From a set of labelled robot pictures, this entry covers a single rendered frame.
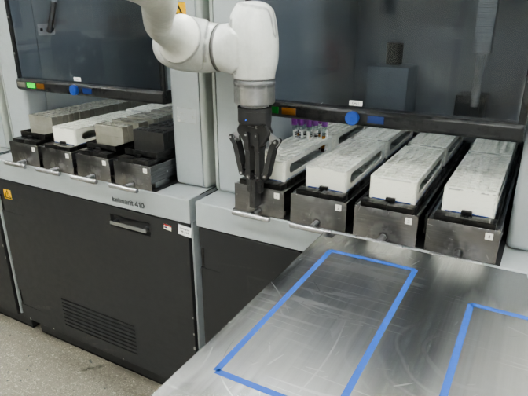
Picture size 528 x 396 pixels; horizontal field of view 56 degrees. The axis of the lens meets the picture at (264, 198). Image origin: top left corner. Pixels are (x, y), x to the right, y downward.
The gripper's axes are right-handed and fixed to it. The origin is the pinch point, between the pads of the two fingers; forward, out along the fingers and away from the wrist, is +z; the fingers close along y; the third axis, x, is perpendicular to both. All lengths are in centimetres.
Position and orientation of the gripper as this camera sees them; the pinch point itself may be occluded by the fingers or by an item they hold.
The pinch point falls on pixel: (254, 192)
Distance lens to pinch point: 116.5
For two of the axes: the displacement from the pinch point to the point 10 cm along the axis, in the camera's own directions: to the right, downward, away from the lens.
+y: -8.7, -1.7, 4.6
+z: 0.0, 9.4, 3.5
